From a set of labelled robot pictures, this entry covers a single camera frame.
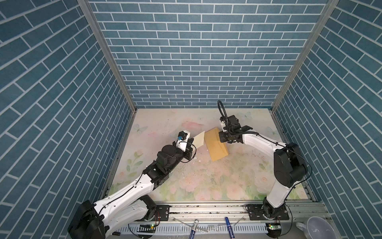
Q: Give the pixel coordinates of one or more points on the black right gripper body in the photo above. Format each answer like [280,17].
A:
[226,136]

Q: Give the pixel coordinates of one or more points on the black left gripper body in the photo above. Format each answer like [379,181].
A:
[178,157]

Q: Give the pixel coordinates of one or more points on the brown paper envelope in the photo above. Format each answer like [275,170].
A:
[217,150]

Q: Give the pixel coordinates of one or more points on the cream letter paper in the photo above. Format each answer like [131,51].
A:
[198,140]

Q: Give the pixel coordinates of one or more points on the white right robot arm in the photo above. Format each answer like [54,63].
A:
[289,166]

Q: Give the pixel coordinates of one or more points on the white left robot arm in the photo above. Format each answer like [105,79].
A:
[101,219]

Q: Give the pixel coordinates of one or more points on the white-blue marker pen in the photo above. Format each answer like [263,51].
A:
[193,230]

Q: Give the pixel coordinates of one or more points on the blue marker pen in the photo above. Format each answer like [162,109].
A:
[229,228]

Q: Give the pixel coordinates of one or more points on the white plastic cup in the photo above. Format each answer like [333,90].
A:
[316,228]

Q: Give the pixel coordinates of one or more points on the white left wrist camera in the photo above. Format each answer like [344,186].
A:
[182,140]

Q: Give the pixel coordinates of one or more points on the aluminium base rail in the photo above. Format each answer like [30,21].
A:
[175,220]

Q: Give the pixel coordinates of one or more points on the aluminium left corner post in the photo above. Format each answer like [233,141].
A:
[91,19]

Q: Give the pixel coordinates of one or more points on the aluminium corner post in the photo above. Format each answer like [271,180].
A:
[317,29]
[91,19]

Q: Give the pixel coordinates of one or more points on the aluminium right corner post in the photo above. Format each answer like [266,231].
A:
[317,29]

